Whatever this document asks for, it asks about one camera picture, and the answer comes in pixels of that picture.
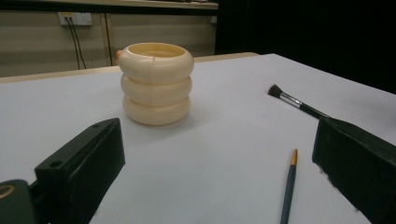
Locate black makeup brush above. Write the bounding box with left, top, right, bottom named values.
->
left=268, top=84, right=330, bottom=119

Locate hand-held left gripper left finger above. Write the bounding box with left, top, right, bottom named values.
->
left=34, top=117, right=126, bottom=224

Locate teal pencil with gold end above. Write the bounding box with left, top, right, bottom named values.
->
left=279, top=148, right=299, bottom=224

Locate white wall socket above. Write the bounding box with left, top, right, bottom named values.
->
left=57, top=11, right=93, bottom=26

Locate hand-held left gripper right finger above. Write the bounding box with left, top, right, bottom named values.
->
left=312, top=117, right=396, bottom=224

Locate cream ribbed pen holder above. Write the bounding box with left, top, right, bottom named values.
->
left=118, top=42, right=195, bottom=127

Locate black cable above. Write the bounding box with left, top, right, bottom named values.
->
left=64, top=17, right=81, bottom=70
left=68, top=17, right=88, bottom=70

